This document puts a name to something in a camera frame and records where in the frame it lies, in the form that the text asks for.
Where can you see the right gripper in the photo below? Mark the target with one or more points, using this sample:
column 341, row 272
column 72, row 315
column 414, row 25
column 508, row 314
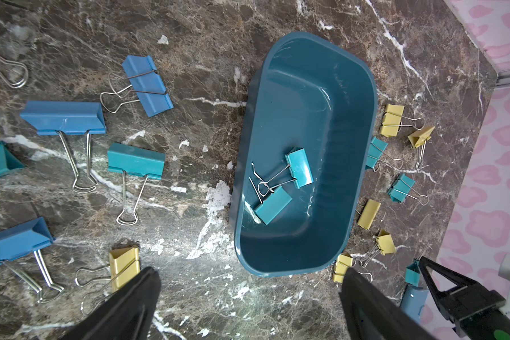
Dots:
column 473, row 310

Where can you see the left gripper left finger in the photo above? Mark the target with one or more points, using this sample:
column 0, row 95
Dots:
column 128, row 314

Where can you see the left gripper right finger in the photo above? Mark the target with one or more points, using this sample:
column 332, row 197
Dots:
column 370, row 315

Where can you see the yellow binder clip table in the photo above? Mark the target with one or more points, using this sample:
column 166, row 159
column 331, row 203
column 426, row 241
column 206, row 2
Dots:
column 124, row 265
column 346, row 261

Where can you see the yellow binder clip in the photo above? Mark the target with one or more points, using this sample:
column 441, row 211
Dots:
column 384, row 245
column 418, row 141
column 393, row 120

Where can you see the yellow binder clip mid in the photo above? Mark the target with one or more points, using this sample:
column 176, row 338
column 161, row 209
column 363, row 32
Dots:
column 368, row 214

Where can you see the blue binder clip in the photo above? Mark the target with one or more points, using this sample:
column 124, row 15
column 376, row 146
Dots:
column 140, row 83
column 25, row 239
column 63, row 118

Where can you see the teal binder clip table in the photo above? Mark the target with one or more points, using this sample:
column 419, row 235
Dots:
column 377, row 156

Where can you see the teal plastic storage box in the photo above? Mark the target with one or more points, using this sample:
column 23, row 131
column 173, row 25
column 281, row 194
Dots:
column 310, row 94

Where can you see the blue notebook on table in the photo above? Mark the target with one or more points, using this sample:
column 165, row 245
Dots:
column 413, row 302

